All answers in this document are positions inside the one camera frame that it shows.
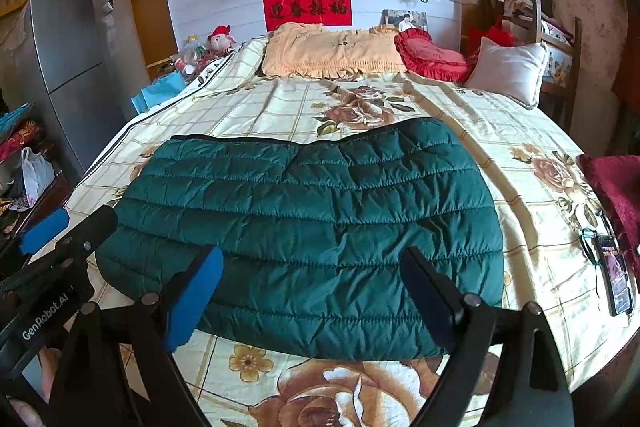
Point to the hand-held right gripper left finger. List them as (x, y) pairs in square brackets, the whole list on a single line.
[(195, 292)]

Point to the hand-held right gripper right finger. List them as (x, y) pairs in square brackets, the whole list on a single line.
[(430, 297)]

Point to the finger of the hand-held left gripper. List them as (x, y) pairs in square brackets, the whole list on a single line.
[(45, 229), (92, 227)]

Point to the green quilted jacket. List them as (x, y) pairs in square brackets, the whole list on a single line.
[(310, 217)]

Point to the person's left hand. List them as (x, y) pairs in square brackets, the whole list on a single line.
[(25, 414)]

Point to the dark wooden cabinet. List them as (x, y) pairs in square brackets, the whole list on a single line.
[(55, 197)]

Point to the white plastic bag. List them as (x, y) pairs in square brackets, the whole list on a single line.
[(37, 174)]

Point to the red patterned fabric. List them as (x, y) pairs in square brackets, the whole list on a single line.
[(20, 139)]

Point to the teal fabric bundle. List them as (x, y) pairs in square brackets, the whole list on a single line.
[(15, 117)]

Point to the blue gift bag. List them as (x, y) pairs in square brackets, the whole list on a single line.
[(157, 92)]

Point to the floral cream bed blanket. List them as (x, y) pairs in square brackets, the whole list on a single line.
[(500, 142)]

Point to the grey refrigerator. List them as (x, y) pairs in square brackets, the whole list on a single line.
[(65, 57)]

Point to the cluster of plastic bottles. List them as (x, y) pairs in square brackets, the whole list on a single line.
[(192, 57)]

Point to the wooden door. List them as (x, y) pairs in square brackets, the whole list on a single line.
[(155, 27)]

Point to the dark red velvet cloth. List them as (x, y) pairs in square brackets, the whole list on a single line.
[(620, 187)]

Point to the plush toy with red hat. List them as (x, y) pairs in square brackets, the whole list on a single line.
[(220, 39)]

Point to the white pillow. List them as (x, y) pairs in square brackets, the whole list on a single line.
[(505, 69)]

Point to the red ruffled pillow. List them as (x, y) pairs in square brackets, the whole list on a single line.
[(430, 57)]

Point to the yellow ruffled pillow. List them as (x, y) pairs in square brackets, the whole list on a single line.
[(330, 49)]

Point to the printed chair cushion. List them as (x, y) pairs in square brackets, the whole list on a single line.
[(557, 62)]

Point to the red bag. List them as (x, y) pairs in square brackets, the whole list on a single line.
[(497, 36)]

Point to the photo print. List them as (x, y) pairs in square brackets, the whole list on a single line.
[(405, 21)]

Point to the wooden chair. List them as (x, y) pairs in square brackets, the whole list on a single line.
[(575, 57)]

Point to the rust red hanging cloth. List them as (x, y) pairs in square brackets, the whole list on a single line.
[(627, 82)]

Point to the red wall banner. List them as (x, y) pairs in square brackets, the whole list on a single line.
[(305, 7)]

